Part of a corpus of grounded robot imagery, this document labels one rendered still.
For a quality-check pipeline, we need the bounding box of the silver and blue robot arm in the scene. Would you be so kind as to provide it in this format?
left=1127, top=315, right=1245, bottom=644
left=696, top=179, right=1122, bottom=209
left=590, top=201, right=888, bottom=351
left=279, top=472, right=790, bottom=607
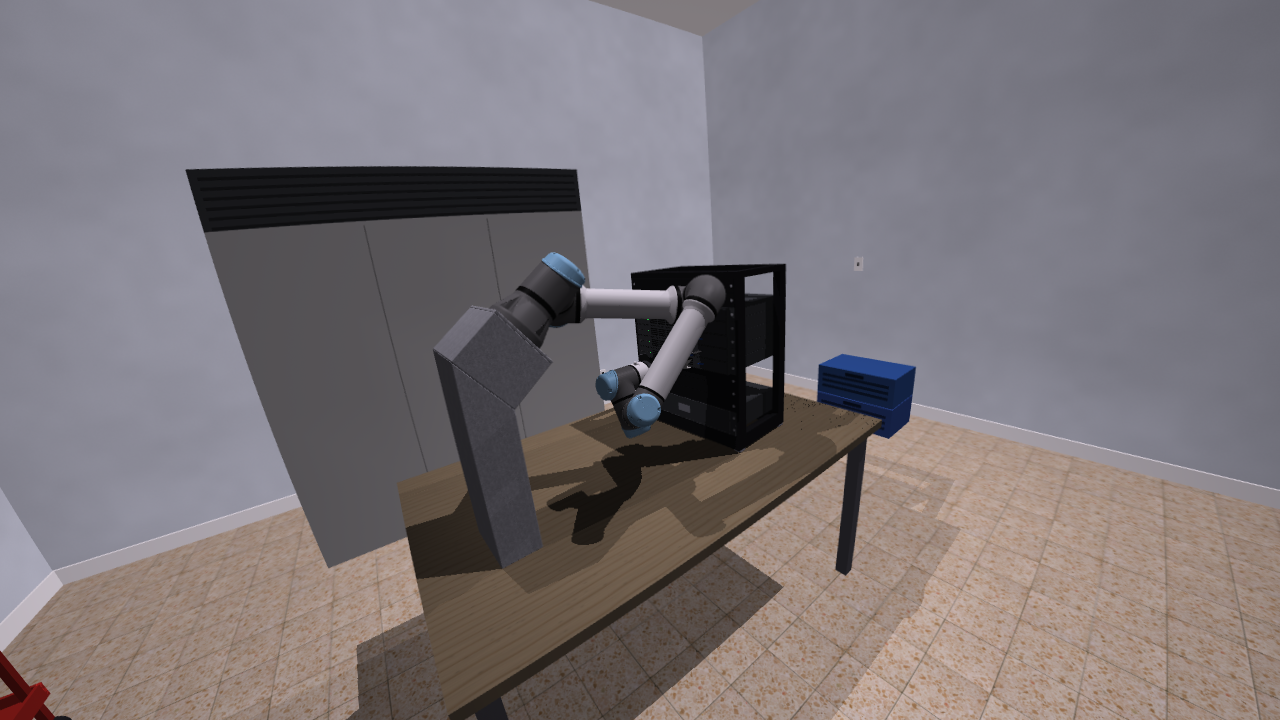
left=489, top=252, right=726, bottom=438

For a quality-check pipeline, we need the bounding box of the black server rack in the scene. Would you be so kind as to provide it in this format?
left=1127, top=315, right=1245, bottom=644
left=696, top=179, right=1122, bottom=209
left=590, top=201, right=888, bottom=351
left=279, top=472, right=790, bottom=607
left=631, top=264, right=786, bottom=454

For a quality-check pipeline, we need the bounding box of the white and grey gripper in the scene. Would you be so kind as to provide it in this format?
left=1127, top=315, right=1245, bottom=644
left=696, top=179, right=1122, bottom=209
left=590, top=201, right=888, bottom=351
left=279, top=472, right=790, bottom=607
left=641, top=354, right=692, bottom=380

